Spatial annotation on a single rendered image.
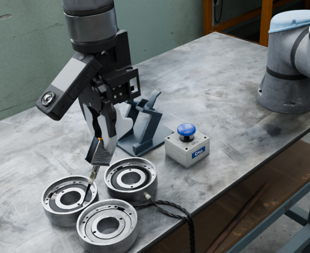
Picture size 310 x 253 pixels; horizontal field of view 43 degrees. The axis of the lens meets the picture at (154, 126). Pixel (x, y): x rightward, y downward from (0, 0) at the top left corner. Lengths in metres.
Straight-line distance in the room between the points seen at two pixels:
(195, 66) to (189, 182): 0.55
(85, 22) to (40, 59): 1.87
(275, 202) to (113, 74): 0.66
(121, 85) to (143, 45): 2.20
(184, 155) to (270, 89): 0.32
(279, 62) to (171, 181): 0.40
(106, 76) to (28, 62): 1.79
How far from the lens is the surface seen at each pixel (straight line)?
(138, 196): 0.75
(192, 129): 0.83
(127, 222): 0.71
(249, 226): 1.07
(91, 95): 0.64
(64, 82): 0.61
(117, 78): 0.63
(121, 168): 0.82
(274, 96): 1.03
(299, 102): 1.04
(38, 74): 2.46
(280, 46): 0.98
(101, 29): 0.59
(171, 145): 0.85
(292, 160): 1.29
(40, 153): 0.96
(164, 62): 1.31
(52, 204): 0.78
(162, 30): 2.93
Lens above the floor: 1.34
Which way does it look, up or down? 34 degrees down
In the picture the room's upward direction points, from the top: 5 degrees counter-clockwise
